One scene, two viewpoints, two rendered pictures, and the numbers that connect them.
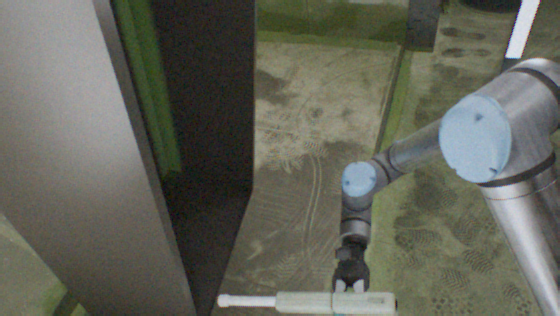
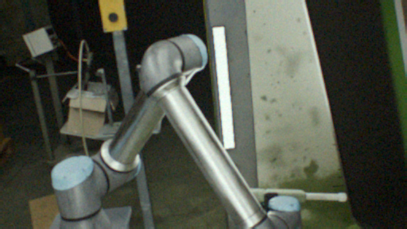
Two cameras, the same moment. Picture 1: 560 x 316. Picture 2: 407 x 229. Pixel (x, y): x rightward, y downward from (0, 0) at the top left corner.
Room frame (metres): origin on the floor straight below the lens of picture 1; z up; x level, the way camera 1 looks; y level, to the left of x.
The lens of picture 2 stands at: (1.55, -0.87, 1.46)
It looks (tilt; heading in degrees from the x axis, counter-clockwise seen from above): 17 degrees down; 151
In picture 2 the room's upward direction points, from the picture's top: 6 degrees counter-clockwise
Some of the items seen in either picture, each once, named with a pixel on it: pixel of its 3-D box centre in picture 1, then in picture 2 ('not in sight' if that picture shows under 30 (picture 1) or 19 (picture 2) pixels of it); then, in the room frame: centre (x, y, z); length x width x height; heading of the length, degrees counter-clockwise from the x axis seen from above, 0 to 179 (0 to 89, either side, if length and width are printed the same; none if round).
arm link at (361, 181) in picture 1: (360, 184); (284, 219); (0.71, -0.19, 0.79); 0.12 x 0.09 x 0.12; 115
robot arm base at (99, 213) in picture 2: not in sight; (83, 219); (0.11, -0.65, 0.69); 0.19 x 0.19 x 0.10
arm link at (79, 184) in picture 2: not in sight; (77, 184); (0.11, -0.65, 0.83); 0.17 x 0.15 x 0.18; 115
